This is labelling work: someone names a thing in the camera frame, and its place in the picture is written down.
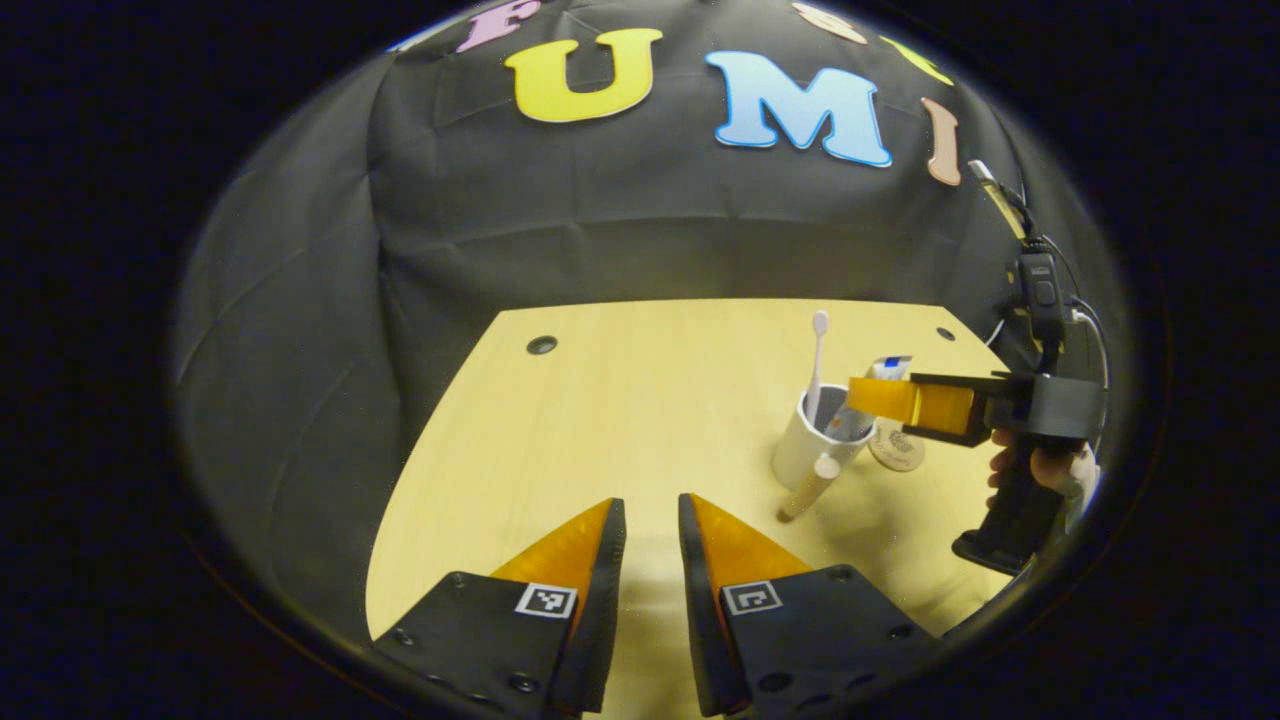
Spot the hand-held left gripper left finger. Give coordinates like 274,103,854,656
372,497,628,716

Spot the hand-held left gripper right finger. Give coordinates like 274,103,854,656
678,492,941,718

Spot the round wooden coaster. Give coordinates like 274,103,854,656
868,420,926,473

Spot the white toothpaste tube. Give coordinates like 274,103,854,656
825,355,913,441

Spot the white toothbrush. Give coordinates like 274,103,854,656
805,310,831,426

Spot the white cup with wooden handle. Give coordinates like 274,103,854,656
772,385,879,523

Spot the light wooden desktop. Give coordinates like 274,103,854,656
365,298,1016,720

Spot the black backdrop cloth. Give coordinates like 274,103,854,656
170,0,1131,641

